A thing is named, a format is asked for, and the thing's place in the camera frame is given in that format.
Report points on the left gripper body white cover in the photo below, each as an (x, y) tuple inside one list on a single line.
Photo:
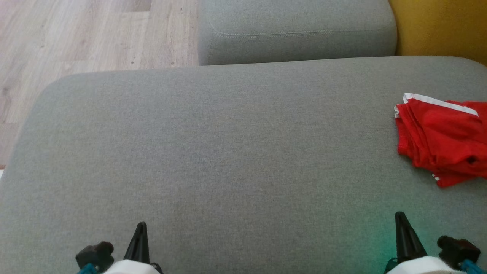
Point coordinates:
[(129, 268)]

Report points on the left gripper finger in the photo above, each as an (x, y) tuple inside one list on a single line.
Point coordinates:
[(139, 247)]

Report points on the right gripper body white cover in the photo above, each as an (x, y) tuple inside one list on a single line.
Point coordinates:
[(422, 266)]

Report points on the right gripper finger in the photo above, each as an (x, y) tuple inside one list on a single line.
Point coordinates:
[(406, 239)]

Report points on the red shorts with white stripe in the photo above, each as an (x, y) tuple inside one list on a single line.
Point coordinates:
[(437, 129)]

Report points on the large grey sofa seat cushion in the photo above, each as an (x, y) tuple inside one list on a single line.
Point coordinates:
[(228, 163)]

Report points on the yellow sofa backrest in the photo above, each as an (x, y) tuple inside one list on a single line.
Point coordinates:
[(441, 26)]

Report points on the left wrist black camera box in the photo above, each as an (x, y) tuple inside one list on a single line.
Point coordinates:
[(95, 254)]

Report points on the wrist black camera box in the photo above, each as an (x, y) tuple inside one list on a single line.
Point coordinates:
[(95, 254), (458, 250)]

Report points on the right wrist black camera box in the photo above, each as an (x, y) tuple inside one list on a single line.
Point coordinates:
[(458, 250)]

